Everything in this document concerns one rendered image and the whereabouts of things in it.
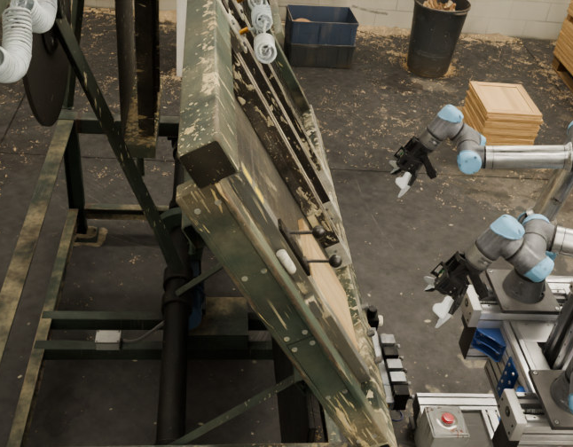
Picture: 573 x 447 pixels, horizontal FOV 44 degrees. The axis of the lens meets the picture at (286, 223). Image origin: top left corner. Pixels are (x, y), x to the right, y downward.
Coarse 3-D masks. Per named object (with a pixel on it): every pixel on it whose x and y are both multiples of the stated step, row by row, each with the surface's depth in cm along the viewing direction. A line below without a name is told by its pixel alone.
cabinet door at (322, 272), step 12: (300, 228) 245; (312, 240) 250; (312, 252) 241; (312, 264) 232; (324, 264) 254; (312, 276) 225; (324, 276) 245; (324, 288) 234; (336, 288) 259; (336, 300) 249; (336, 312) 238; (348, 312) 260; (348, 324) 251
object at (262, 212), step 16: (240, 176) 183; (240, 192) 186; (256, 192) 188; (256, 208) 190; (272, 224) 193; (272, 240) 197; (304, 272) 205; (304, 288) 209; (320, 320) 218; (336, 320) 221; (336, 336) 223; (352, 352) 228; (352, 368) 233; (368, 368) 241
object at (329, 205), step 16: (240, 0) 243; (240, 16) 242; (256, 64) 256; (256, 80) 260; (272, 96) 264; (272, 112) 268; (288, 128) 273; (304, 160) 283; (320, 192) 293; (336, 208) 303
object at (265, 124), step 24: (216, 0) 211; (240, 48) 223; (240, 72) 227; (240, 96) 233; (264, 120) 239; (264, 144) 244; (288, 144) 250; (288, 168) 251; (312, 192) 259; (336, 240) 274
